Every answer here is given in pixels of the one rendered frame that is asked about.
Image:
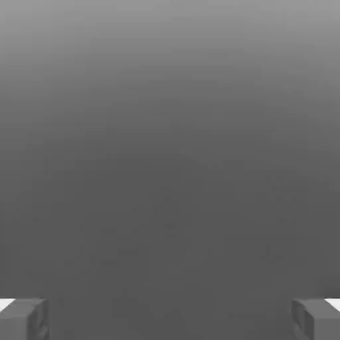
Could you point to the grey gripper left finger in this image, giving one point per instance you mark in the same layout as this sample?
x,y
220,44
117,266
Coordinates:
x,y
21,321

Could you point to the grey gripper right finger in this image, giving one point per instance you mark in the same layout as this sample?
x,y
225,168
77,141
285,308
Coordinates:
x,y
318,321

